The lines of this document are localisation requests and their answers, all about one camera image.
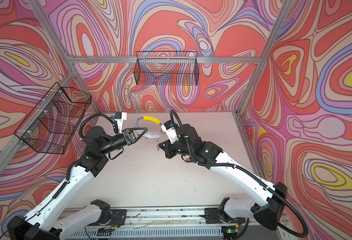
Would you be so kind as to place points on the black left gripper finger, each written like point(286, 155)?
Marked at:
point(141, 130)
point(136, 135)

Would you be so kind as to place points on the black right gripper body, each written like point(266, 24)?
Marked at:
point(174, 149)

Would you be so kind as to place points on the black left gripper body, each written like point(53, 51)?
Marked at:
point(128, 139)

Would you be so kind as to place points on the grey keyring with yellow grip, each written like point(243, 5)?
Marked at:
point(147, 134)

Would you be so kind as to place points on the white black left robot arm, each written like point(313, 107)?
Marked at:
point(43, 223)

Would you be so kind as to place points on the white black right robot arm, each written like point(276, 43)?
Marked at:
point(266, 203)

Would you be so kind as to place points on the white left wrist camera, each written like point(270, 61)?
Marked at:
point(119, 117)

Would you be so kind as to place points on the black wire basket back wall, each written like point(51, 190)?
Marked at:
point(166, 68)

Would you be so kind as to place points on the black wire basket wall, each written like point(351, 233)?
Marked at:
point(55, 124)
point(166, 68)

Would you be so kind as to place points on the black wire basket left wall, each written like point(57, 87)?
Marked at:
point(55, 124)

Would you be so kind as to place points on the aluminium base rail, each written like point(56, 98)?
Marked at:
point(173, 223)

